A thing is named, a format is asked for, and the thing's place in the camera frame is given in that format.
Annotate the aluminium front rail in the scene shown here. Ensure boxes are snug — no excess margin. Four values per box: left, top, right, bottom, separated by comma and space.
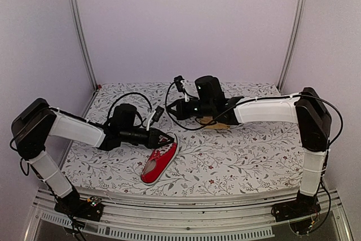
24, 189, 353, 241

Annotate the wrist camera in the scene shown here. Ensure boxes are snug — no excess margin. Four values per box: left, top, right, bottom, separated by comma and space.
174, 75, 191, 102
146, 106, 164, 130

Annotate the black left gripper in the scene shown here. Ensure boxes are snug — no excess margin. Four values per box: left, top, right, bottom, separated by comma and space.
120, 127, 174, 149

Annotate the red canvas sneaker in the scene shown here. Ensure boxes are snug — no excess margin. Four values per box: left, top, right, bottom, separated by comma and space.
140, 133, 179, 186

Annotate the aluminium frame post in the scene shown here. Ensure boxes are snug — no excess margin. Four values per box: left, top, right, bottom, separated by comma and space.
277, 0, 306, 92
69, 0, 98, 91

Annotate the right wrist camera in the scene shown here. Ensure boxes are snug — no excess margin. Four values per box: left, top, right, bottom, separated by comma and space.
174, 75, 191, 102

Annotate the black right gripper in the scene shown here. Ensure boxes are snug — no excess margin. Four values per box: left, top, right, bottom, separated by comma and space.
166, 97, 215, 120

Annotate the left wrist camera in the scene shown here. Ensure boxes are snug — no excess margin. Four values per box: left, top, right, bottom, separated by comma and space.
146, 106, 164, 130

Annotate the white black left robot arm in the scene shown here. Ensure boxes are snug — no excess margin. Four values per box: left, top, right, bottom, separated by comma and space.
10, 98, 175, 215

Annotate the left aluminium frame post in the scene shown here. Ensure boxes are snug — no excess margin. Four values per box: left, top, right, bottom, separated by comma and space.
69, 0, 98, 91

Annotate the floral patterned table mat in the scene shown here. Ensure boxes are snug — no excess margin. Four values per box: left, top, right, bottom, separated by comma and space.
60, 82, 322, 197

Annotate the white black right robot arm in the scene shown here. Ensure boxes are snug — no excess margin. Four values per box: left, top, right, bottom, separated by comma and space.
165, 76, 332, 216

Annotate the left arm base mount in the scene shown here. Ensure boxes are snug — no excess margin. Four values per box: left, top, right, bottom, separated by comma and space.
54, 195, 104, 222

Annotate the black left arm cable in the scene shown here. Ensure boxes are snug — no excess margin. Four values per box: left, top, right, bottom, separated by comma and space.
105, 92, 155, 129

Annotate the right aluminium frame post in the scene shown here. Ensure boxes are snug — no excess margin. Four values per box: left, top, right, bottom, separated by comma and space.
277, 0, 306, 92

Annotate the white shoelace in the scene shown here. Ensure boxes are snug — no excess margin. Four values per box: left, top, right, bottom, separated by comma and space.
153, 135, 177, 157

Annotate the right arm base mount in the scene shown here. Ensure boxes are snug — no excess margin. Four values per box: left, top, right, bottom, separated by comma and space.
271, 195, 321, 235

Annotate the woven bamboo tray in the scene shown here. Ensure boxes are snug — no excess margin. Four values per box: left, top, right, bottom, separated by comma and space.
195, 116, 230, 130

